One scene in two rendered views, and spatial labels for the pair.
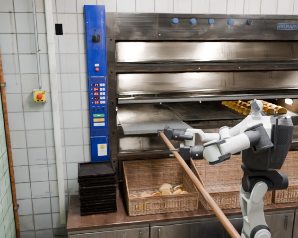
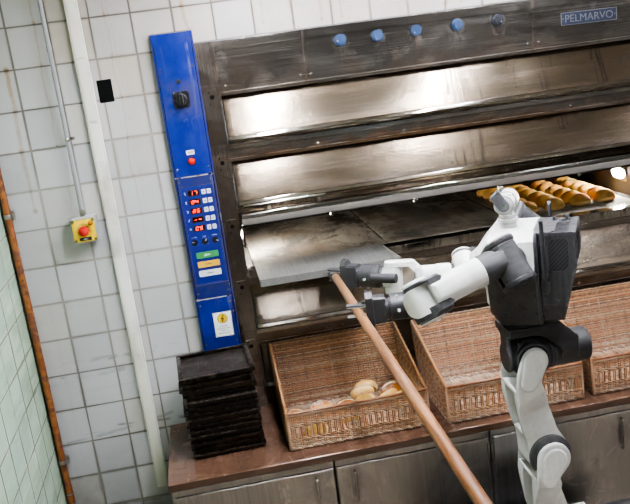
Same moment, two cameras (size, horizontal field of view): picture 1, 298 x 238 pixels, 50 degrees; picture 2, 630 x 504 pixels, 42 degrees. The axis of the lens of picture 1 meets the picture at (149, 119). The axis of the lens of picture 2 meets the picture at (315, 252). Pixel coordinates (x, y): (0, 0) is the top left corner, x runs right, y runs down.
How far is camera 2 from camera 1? 66 cm
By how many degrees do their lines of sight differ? 3
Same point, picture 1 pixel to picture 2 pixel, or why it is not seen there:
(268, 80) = (558, 136)
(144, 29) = (279, 65)
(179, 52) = (357, 102)
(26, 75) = (52, 192)
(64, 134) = (142, 301)
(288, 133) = (568, 247)
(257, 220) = (539, 426)
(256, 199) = (529, 383)
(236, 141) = (460, 275)
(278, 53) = (571, 76)
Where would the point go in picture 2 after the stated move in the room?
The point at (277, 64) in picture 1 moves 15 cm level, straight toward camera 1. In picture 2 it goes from (573, 100) to (569, 104)
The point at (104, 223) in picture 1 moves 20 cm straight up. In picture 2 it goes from (242, 469) to (234, 419)
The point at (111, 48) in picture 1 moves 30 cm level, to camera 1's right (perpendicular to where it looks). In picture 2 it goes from (215, 115) to (291, 105)
